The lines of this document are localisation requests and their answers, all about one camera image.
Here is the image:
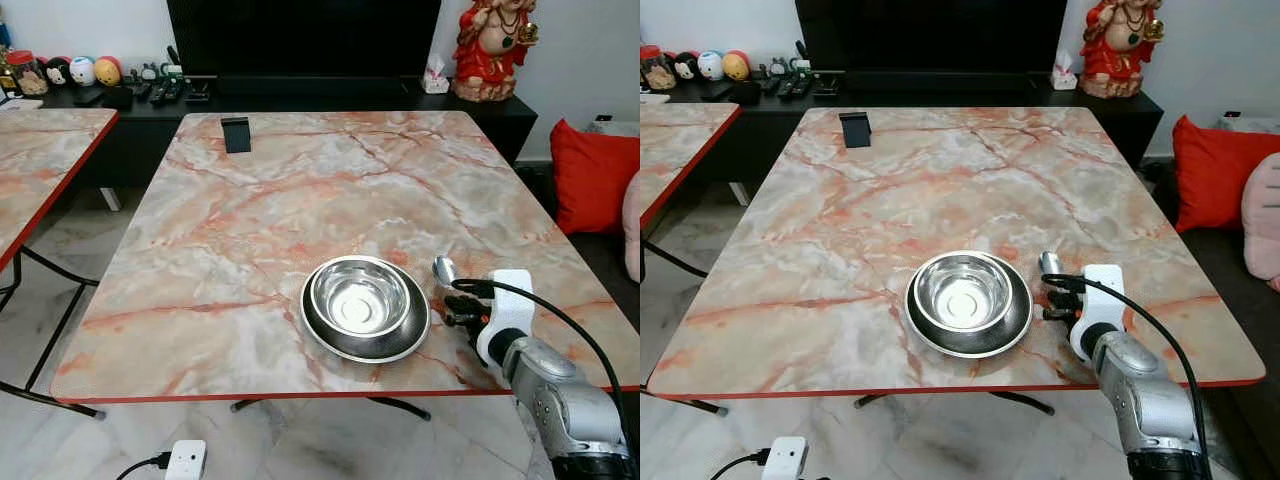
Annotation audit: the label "stainless steel bowl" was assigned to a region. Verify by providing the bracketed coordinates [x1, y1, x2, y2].
[300, 255, 432, 364]
[904, 249, 1034, 359]

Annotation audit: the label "pink cushion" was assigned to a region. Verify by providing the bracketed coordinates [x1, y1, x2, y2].
[622, 170, 641, 284]
[1241, 152, 1280, 292]

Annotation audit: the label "red cushion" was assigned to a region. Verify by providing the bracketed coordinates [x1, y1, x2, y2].
[1172, 115, 1280, 234]
[549, 119, 641, 237]

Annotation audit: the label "large marble table red edge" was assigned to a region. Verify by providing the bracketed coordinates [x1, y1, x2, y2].
[645, 105, 1267, 417]
[50, 110, 641, 422]

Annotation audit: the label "black TV console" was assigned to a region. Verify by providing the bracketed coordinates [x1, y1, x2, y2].
[640, 79, 1165, 184]
[0, 84, 539, 189]

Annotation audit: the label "red robed figure statue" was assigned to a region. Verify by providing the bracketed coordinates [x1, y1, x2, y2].
[1077, 0, 1167, 100]
[452, 0, 540, 104]

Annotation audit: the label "marble side table black legs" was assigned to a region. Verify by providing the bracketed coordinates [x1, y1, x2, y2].
[0, 107, 120, 420]
[640, 100, 743, 280]

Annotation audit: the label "black television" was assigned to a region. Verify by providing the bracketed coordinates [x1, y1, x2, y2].
[166, 0, 442, 81]
[795, 0, 1069, 77]

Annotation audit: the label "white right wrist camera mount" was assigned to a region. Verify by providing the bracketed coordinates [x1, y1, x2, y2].
[477, 268, 536, 367]
[1069, 264, 1127, 362]

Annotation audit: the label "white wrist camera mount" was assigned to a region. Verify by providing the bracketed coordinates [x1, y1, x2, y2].
[761, 436, 810, 480]
[477, 268, 536, 367]
[164, 439, 208, 480]
[1069, 264, 1127, 362]

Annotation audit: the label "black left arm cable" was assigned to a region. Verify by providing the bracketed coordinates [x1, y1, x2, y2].
[114, 452, 173, 480]
[710, 449, 769, 480]

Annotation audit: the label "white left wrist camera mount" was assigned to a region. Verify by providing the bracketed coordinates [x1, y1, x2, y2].
[761, 436, 810, 480]
[164, 439, 208, 480]

